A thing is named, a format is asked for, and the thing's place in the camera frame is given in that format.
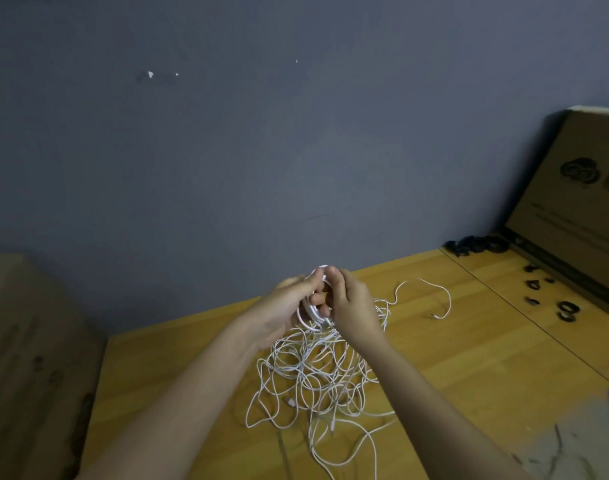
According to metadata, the person's right forearm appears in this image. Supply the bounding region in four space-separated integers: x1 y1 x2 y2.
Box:
362 333 530 480

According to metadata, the group of black cable ties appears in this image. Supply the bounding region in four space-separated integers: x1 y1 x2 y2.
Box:
522 263 582 324

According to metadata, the person's left forearm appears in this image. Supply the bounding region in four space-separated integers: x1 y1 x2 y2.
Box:
79 325 266 480

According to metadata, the person's left hand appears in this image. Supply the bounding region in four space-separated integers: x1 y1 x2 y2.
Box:
237 269 326 348

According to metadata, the person's right hand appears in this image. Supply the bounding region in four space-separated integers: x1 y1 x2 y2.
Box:
318 265 388 349

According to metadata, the single white cable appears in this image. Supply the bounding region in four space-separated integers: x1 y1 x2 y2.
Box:
297 263 338 332

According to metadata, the cardboard box with black print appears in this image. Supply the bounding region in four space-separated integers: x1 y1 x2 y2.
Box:
504 105 609 318

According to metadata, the plain brown cardboard box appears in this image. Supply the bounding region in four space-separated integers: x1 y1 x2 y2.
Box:
0 253 108 480

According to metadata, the tangle of white cables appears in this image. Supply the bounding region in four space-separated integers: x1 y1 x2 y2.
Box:
243 277 454 469

